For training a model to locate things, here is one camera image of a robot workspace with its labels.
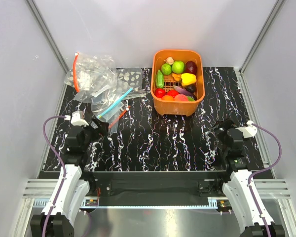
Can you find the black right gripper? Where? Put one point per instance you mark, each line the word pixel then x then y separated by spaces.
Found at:
pixel 225 124

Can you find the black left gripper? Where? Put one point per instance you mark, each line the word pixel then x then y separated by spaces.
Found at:
pixel 102 129

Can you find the orange zipper clear bag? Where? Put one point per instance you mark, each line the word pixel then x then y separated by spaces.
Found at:
pixel 90 76

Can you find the yellow bell pepper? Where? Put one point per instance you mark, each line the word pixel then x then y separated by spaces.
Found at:
pixel 188 79

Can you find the orange ginger piece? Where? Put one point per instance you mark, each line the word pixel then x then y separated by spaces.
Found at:
pixel 176 77

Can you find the dark red apple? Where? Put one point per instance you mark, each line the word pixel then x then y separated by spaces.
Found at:
pixel 191 67

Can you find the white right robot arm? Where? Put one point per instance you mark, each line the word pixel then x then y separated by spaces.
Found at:
pixel 239 187

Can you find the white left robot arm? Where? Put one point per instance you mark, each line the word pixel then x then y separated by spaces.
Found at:
pixel 58 217

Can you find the blue zipper clear bag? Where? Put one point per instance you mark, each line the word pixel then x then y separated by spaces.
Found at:
pixel 106 103

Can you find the dotted clear bag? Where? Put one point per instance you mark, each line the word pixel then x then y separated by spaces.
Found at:
pixel 131 78

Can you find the green chili pepper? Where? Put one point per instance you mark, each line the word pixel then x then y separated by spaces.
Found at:
pixel 190 98

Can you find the dark mangosteen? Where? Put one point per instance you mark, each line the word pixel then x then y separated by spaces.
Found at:
pixel 191 88

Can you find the pink peach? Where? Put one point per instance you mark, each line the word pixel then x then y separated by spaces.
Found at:
pixel 181 97

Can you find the orange plastic basket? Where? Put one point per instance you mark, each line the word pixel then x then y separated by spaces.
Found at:
pixel 185 108

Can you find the purple eggplant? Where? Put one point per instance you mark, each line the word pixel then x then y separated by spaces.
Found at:
pixel 182 91

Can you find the red pepper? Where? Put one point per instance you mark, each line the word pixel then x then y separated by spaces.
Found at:
pixel 172 93

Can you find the orange tangerine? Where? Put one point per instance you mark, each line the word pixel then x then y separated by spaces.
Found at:
pixel 167 98

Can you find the red tomato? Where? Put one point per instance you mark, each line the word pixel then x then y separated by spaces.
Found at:
pixel 159 92

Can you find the green bitter gourd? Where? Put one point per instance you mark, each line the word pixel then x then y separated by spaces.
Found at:
pixel 159 80

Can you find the green apple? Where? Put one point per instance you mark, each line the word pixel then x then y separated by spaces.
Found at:
pixel 178 67

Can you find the light green lime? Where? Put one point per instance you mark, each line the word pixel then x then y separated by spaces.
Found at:
pixel 166 69

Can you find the garlic bulb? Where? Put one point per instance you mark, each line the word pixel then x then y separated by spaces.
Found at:
pixel 169 60

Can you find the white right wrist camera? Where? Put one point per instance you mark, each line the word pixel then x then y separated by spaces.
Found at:
pixel 248 131

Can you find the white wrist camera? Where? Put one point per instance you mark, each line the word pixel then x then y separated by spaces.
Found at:
pixel 77 119
pixel 248 131

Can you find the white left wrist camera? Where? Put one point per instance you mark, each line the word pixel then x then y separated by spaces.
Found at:
pixel 77 119

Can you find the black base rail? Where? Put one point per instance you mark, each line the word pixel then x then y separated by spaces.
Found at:
pixel 156 188

